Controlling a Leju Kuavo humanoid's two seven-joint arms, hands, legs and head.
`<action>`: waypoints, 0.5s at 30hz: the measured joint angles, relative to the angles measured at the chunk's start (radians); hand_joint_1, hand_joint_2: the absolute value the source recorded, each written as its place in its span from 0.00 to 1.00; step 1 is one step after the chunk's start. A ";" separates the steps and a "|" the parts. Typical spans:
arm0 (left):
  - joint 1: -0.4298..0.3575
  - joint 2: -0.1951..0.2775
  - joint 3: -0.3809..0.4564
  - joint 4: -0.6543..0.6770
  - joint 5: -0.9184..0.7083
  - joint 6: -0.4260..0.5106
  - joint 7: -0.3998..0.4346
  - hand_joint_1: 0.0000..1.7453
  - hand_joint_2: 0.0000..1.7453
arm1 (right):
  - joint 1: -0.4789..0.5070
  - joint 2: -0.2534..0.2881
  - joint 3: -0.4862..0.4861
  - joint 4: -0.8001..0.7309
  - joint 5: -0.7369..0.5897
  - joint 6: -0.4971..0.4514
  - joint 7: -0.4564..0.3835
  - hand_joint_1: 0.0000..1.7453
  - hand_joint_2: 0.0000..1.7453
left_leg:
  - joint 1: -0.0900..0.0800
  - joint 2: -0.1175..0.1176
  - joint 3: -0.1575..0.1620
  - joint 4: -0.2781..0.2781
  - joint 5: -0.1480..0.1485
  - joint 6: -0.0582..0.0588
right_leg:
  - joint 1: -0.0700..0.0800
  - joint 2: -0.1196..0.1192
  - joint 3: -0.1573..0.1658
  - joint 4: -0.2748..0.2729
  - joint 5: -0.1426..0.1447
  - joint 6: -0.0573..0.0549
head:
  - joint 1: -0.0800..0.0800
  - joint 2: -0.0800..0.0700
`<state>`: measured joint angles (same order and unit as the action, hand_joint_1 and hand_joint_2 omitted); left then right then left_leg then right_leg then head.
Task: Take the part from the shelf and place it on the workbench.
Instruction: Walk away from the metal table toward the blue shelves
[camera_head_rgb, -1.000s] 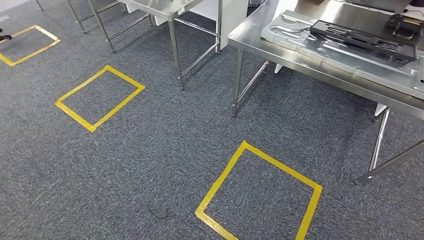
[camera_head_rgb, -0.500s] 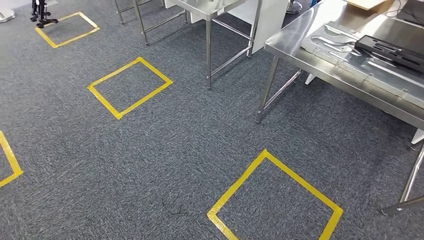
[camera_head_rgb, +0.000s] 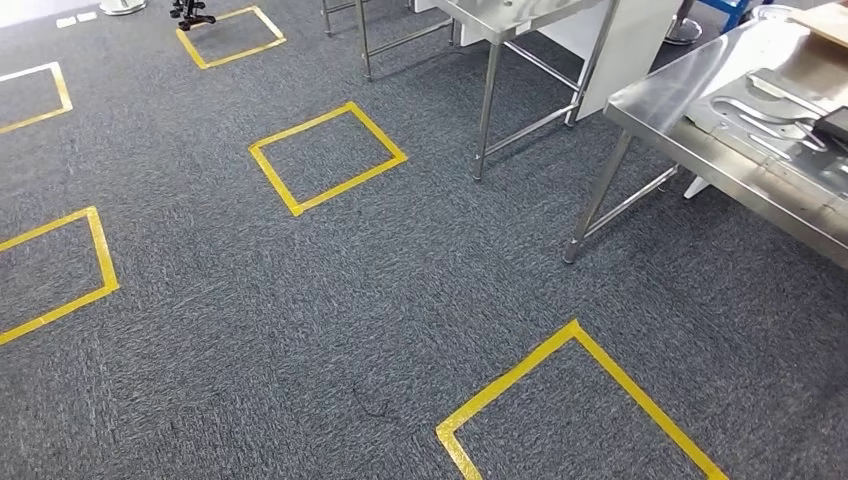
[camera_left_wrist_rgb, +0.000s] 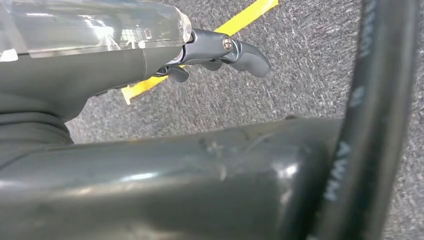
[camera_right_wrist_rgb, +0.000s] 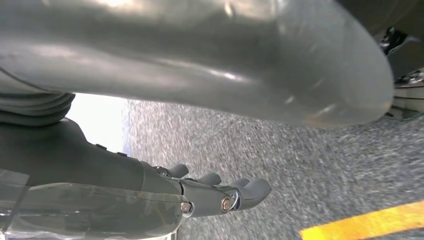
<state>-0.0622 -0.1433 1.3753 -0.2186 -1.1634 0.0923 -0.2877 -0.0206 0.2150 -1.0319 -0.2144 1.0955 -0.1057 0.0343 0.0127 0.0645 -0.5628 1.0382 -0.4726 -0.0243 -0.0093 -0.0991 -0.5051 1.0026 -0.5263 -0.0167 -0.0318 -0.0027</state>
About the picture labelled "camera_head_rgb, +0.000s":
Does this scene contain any black plastic plate frame part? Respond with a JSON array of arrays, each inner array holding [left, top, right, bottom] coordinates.
[[813, 105, 848, 144]]

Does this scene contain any stainless steel workbench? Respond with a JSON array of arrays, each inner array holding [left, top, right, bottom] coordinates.
[[562, 14, 848, 270]]

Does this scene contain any blue background shelf rack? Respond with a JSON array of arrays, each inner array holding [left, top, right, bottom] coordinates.
[[698, 0, 776, 34]]

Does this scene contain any yellow floor tape square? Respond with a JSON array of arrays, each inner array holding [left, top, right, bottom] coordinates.
[[435, 319, 731, 480]]

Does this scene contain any stainless steel side table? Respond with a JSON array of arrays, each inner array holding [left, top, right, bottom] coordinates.
[[427, 0, 624, 183]]

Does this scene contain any black tripod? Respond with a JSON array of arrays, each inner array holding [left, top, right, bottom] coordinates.
[[169, 0, 217, 32]]

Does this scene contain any large stamped metal panel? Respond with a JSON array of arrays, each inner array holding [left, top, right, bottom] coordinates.
[[684, 66, 848, 200]]

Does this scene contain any white round stand base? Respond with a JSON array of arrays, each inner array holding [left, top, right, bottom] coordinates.
[[99, 0, 149, 17]]

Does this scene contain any white flat tray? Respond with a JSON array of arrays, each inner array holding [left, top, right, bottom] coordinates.
[[788, 2, 848, 49]]

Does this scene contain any steel table frame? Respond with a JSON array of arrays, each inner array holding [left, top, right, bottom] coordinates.
[[320, 0, 460, 83]]

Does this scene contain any black stanchion post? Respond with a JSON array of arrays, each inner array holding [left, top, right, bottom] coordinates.
[[663, 0, 704, 47]]

